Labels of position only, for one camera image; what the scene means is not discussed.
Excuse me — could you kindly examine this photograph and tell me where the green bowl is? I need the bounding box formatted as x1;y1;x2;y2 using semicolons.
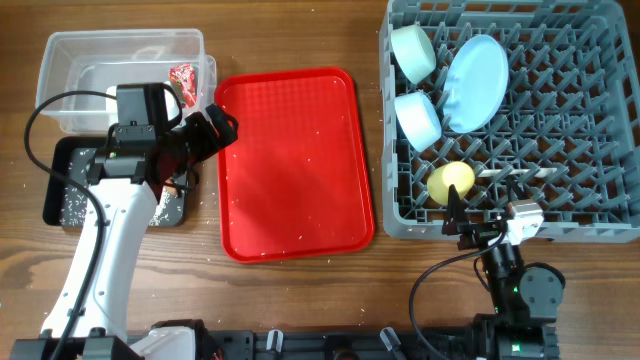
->
391;25;436;84

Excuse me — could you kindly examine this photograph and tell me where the grey dishwasher rack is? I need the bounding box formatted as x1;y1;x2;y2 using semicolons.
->
379;0;639;243

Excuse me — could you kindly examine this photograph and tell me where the orange carrot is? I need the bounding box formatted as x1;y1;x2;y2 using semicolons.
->
161;186;181;199

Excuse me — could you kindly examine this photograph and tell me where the light blue bowl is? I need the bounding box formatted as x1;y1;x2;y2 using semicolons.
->
394;91;442;152

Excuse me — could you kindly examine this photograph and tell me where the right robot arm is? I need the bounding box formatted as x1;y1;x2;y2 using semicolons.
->
442;185;566;360

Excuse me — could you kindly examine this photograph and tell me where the clear plastic bin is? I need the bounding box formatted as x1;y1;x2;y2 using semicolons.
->
35;29;217;115

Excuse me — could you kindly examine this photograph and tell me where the light blue plate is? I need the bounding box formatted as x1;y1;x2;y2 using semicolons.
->
443;35;509;134

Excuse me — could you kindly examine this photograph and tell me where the black plastic tray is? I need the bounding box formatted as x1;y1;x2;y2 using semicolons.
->
42;135;191;228

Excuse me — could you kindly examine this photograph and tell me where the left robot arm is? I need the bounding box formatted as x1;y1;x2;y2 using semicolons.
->
10;83;239;359

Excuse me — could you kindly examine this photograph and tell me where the white napkin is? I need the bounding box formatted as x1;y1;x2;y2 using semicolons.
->
105;89;182;125

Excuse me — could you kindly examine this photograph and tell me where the red serving tray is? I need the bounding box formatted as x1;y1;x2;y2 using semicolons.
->
215;67;375;264

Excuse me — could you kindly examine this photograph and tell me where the red snack wrapper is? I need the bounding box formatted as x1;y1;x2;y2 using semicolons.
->
168;64;197;108

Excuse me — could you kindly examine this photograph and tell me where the white rice pile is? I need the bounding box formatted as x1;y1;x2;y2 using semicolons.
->
54;147;187;227

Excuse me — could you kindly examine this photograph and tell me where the yellow plastic cup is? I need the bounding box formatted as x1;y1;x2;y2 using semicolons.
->
427;161;475;205

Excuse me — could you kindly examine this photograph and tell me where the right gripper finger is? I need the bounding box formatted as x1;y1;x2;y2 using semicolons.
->
445;185;468;225
505;175;525;203

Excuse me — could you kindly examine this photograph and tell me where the white plastic spoon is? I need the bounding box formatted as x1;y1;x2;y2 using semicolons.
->
478;168;556;178

